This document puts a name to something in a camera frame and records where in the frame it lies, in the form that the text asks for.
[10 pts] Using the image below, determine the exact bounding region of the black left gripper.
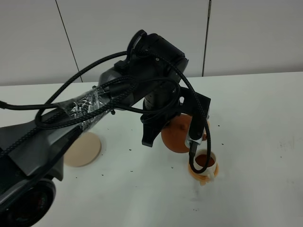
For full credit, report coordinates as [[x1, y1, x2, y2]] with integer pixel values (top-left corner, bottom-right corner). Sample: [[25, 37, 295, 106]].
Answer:
[[140, 87, 180, 147]]

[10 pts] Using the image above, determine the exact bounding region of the brown clay teapot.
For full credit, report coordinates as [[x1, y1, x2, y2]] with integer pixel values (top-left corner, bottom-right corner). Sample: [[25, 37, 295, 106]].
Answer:
[[161, 114, 192, 153]]

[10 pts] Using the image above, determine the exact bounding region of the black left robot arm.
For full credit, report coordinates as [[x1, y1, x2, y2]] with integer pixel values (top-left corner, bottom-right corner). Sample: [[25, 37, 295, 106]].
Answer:
[[0, 30, 188, 227]]

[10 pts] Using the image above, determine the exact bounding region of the beige round teapot coaster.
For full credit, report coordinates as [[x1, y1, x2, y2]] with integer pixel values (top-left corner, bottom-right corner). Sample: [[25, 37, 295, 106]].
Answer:
[[63, 132, 102, 167]]

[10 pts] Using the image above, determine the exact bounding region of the near white teacup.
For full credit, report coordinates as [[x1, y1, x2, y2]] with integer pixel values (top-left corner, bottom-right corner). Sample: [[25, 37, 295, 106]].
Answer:
[[194, 149, 217, 182]]

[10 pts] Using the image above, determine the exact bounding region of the near orange saucer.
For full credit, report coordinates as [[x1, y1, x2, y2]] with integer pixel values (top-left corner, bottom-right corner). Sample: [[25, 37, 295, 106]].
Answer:
[[188, 164, 219, 186]]

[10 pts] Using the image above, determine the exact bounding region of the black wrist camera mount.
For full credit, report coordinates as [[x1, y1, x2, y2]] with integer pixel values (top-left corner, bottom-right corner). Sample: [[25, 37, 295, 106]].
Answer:
[[176, 87, 211, 148]]

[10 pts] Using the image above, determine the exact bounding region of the black camera cable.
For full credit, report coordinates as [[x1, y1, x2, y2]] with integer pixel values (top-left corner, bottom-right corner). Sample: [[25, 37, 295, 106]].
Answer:
[[0, 51, 213, 175]]

